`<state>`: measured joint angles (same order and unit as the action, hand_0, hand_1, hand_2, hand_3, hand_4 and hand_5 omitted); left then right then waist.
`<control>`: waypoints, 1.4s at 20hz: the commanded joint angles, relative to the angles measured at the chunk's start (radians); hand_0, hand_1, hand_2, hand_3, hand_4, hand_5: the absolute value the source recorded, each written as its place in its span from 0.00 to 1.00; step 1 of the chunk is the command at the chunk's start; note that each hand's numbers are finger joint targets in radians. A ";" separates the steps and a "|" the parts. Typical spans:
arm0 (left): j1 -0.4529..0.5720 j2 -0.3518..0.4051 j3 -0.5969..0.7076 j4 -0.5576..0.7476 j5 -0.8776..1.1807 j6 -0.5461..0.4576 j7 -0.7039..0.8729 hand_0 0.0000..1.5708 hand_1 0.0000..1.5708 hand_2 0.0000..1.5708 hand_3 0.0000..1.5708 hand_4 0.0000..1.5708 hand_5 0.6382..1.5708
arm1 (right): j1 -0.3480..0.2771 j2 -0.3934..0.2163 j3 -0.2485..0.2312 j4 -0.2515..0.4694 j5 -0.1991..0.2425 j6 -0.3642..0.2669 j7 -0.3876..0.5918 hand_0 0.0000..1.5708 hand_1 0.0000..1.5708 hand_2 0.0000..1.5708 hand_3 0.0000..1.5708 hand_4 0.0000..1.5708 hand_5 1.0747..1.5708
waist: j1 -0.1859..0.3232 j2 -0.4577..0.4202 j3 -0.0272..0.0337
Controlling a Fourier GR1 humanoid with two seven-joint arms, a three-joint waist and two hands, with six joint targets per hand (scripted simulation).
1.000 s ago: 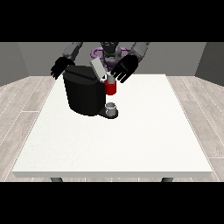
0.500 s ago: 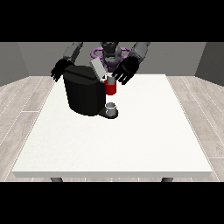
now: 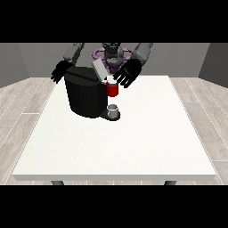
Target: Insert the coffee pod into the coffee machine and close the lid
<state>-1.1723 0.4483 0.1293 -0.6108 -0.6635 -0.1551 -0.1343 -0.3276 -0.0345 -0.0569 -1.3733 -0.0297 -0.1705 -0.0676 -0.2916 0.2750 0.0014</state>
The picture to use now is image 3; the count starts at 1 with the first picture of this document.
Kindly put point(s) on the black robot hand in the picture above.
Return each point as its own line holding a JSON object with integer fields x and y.
{"x": 60, "y": 70}
{"x": 129, "y": 72}

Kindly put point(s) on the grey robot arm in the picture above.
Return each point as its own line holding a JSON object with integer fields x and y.
{"x": 73, "y": 52}
{"x": 142, "y": 53}

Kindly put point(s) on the red pod holder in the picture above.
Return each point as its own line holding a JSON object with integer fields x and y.
{"x": 112, "y": 89}

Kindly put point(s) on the pale grey machine lid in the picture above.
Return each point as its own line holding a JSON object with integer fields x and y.
{"x": 99, "y": 69}

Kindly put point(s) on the black coffee machine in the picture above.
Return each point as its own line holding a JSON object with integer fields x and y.
{"x": 86, "y": 92}

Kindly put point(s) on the grey robot trunk purple rings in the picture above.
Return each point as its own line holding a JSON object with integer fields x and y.
{"x": 112, "y": 58}

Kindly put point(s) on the small grey cup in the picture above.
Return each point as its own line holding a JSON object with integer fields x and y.
{"x": 113, "y": 110}

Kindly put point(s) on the dark table leg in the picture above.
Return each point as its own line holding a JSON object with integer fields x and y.
{"x": 57, "y": 183}

